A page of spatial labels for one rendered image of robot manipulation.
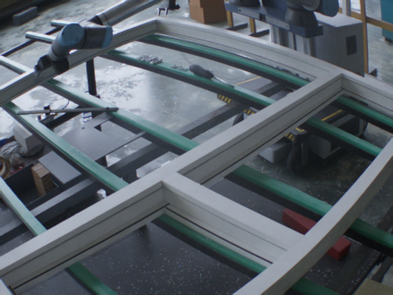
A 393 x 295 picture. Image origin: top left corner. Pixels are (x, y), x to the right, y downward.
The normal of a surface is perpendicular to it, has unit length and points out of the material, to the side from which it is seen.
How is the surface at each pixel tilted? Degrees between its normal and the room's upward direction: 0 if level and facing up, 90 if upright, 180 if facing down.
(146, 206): 90
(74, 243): 90
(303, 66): 90
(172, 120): 0
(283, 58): 90
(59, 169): 0
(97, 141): 0
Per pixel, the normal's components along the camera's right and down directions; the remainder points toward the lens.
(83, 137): -0.08, -0.85
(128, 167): 0.69, 0.33
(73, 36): 0.44, -0.21
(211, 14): 0.45, 0.43
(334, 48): -0.82, 0.35
